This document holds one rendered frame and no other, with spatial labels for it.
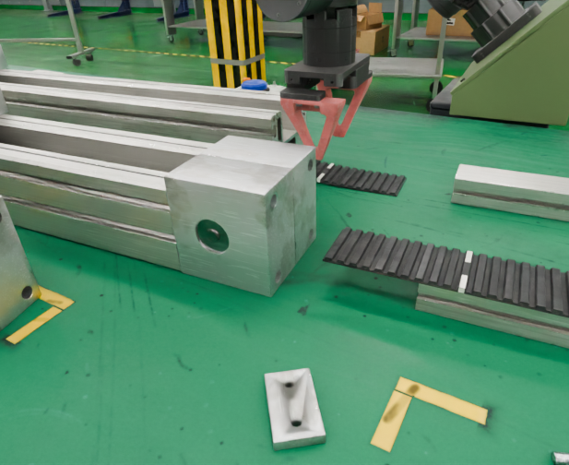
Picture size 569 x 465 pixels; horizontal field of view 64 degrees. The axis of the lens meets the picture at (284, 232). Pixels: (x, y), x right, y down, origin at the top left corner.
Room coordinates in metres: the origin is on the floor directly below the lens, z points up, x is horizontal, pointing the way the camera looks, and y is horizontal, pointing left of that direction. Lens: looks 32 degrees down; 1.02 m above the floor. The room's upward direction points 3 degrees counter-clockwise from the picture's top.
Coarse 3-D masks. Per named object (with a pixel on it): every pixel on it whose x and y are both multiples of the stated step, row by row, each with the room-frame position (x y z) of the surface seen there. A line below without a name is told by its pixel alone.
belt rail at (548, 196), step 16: (464, 176) 0.44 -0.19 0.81; (480, 176) 0.44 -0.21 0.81; (496, 176) 0.44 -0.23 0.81; (512, 176) 0.44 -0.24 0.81; (528, 176) 0.43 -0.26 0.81; (544, 176) 0.43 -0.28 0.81; (464, 192) 0.44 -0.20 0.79; (480, 192) 0.43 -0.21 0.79; (496, 192) 0.42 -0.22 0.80; (512, 192) 0.41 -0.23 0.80; (528, 192) 0.41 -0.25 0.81; (544, 192) 0.40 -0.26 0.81; (560, 192) 0.40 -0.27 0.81; (496, 208) 0.42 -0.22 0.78; (512, 208) 0.41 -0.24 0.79; (528, 208) 0.41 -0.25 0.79; (544, 208) 0.40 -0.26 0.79; (560, 208) 0.40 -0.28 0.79
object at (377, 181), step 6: (378, 174) 0.51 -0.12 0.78; (384, 174) 0.51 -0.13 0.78; (372, 180) 0.50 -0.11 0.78; (378, 180) 0.50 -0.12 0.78; (384, 180) 0.49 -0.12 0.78; (366, 186) 0.48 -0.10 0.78; (372, 186) 0.48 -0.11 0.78; (378, 186) 0.48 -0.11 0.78; (372, 192) 0.47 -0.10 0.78; (378, 192) 0.47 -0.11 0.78
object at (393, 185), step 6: (396, 174) 0.51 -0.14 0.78; (390, 180) 0.49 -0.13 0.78; (396, 180) 0.50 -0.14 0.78; (402, 180) 0.49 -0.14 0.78; (384, 186) 0.48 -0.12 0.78; (390, 186) 0.48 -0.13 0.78; (396, 186) 0.48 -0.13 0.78; (384, 192) 0.47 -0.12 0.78; (390, 192) 0.46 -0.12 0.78; (396, 192) 0.46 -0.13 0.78
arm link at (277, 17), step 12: (264, 0) 0.45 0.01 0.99; (276, 0) 0.44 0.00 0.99; (288, 0) 0.44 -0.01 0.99; (300, 0) 0.43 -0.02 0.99; (312, 0) 0.44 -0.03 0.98; (324, 0) 0.46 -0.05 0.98; (264, 12) 0.45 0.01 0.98; (276, 12) 0.44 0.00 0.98; (288, 12) 0.44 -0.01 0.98; (300, 12) 0.43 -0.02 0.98; (312, 12) 0.46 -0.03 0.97
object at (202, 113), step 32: (32, 96) 0.67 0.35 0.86; (64, 96) 0.65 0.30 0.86; (96, 96) 0.63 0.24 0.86; (128, 96) 0.62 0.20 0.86; (160, 96) 0.66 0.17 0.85; (192, 96) 0.64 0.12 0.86; (224, 96) 0.61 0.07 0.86; (256, 96) 0.59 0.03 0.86; (128, 128) 0.60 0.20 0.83; (160, 128) 0.57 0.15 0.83; (192, 128) 0.55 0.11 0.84; (224, 128) 0.54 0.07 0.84; (256, 128) 0.52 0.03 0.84; (288, 128) 0.57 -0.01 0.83
